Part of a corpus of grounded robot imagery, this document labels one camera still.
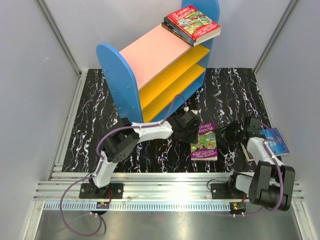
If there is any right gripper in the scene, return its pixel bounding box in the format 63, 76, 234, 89
212, 120, 245, 148

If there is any purple 117-Storey Treehouse book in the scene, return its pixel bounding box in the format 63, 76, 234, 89
190, 122, 218, 161

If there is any black blue Treehouse book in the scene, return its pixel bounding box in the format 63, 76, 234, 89
161, 21, 193, 46

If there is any red 13-Storey Treehouse book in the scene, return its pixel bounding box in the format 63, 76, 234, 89
167, 5, 221, 44

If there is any Nineteen Eighty-Four book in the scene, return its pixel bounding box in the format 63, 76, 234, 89
163, 16, 184, 35

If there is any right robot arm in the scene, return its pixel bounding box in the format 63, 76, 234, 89
222, 116, 296, 211

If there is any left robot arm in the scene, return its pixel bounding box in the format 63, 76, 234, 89
89, 110, 200, 199

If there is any black marble pattern mat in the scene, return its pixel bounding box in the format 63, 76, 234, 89
62, 68, 270, 173

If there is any blue Jane Eyre book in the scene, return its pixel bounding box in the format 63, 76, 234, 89
241, 127, 290, 161

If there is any blue pink yellow bookshelf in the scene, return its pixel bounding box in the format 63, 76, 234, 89
96, 0, 221, 141

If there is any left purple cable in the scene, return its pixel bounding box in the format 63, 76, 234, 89
58, 94, 190, 237

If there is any purple cable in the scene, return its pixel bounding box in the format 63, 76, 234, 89
249, 122, 287, 216
58, 94, 190, 237

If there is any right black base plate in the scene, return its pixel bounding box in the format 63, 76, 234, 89
209, 182, 249, 200

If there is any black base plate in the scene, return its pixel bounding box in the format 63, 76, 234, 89
79, 183, 124, 200
209, 182, 249, 200

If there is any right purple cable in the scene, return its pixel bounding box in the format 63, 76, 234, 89
249, 122, 287, 216

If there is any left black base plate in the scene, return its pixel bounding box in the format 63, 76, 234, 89
79, 183, 124, 200

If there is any aluminium mounting rail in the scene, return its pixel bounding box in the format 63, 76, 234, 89
33, 171, 305, 203

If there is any white slotted cable duct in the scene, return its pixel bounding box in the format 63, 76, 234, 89
43, 201, 246, 212

